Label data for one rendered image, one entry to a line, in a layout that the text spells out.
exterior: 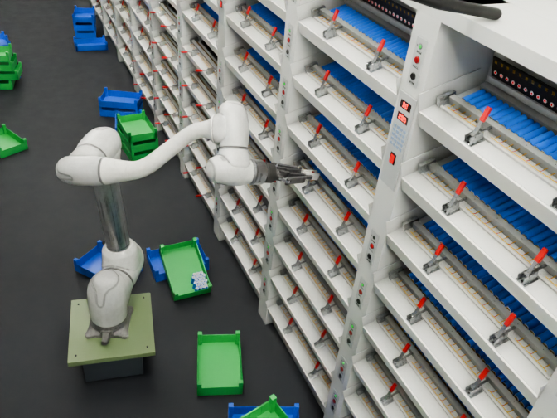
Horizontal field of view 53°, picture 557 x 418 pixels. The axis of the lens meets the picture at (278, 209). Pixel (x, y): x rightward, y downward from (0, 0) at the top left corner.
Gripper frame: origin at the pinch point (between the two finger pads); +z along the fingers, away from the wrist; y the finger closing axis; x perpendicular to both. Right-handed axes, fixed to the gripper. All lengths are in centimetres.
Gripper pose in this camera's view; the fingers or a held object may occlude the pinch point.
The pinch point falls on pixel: (309, 174)
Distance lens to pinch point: 212.0
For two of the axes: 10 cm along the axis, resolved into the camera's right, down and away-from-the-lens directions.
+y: 4.1, 5.7, -7.1
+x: 3.0, -8.2, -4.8
